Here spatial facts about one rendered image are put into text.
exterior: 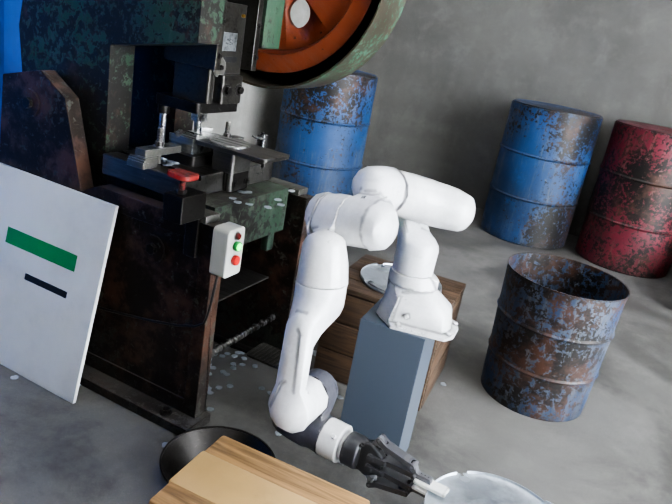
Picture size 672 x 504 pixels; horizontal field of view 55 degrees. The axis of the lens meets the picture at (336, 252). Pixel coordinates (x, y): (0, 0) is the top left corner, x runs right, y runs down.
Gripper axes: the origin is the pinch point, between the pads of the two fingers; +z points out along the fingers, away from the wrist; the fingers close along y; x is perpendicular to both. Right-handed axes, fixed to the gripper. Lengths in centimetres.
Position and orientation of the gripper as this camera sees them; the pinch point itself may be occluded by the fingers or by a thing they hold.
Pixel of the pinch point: (430, 488)
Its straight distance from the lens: 144.7
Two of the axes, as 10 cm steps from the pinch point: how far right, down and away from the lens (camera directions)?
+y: 1.6, -9.3, -3.4
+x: 5.0, -2.2, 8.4
